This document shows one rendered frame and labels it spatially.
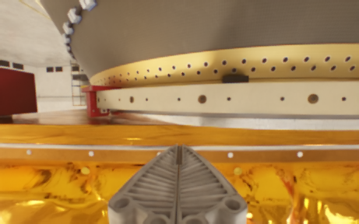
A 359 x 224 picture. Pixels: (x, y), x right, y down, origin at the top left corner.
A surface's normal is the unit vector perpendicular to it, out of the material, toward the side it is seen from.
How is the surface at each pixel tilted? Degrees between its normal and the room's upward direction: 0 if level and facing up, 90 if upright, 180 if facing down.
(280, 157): 90
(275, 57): 62
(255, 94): 90
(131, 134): 90
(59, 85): 90
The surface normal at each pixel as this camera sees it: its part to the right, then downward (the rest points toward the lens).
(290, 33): -0.15, 0.54
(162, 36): -0.36, 0.54
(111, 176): -0.03, -0.53
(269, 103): -0.21, 0.09
